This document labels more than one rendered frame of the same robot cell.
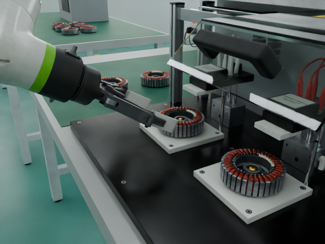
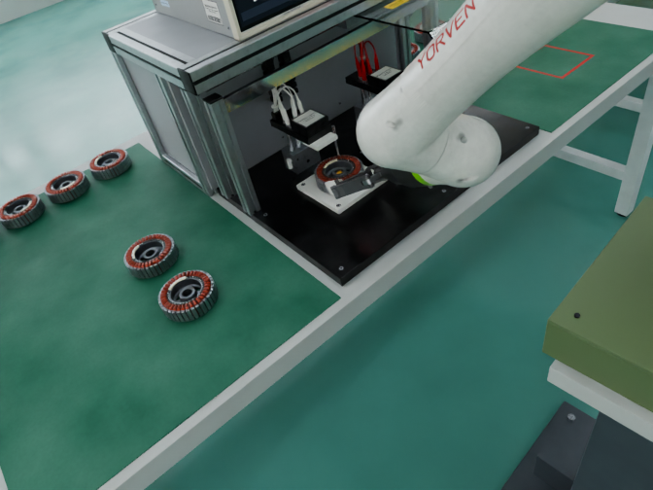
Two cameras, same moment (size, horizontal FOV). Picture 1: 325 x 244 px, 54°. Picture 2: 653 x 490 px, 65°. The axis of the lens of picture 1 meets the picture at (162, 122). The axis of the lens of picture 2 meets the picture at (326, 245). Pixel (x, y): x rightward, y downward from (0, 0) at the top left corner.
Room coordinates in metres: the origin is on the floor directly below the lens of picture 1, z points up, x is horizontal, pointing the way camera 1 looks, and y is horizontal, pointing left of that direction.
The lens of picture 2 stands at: (0.79, 0.92, 1.48)
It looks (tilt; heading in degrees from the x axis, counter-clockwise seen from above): 42 degrees down; 268
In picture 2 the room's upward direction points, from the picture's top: 14 degrees counter-clockwise
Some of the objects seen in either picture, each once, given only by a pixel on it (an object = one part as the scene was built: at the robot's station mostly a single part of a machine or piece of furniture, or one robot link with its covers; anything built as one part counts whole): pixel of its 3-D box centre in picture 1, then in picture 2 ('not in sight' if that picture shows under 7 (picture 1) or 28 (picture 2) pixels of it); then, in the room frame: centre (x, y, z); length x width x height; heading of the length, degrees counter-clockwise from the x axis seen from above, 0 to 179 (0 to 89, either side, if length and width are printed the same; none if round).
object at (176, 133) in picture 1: (180, 121); (339, 174); (0.69, -0.04, 0.80); 0.11 x 0.11 x 0.04
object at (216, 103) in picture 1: (227, 111); (301, 155); (0.76, -0.17, 0.80); 0.08 x 0.05 x 0.06; 29
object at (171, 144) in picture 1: (180, 130); (341, 183); (0.69, -0.04, 0.78); 0.15 x 0.15 x 0.01; 29
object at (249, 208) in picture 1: (250, 182); not in sight; (0.48, -0.16, 0.78); 0.15 x 0.15 x 0.01; 29
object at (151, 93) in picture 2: not in sight; (165, 122); (1.06, -0.30, 0.91); 0.28 x 0.03 x 0.32; 119
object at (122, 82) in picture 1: (111, 85); (188, 295); (1.06, 0.18, 0.77); 0.11 x 0.11 x 0.04
